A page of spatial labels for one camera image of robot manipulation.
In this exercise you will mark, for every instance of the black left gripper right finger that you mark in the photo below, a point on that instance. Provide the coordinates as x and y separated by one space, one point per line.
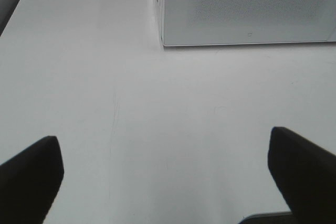
304 174

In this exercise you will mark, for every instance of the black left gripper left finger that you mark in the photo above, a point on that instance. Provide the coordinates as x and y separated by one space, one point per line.
30 182

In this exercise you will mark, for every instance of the white microwave door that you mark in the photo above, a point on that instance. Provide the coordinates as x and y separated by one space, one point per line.
229 22

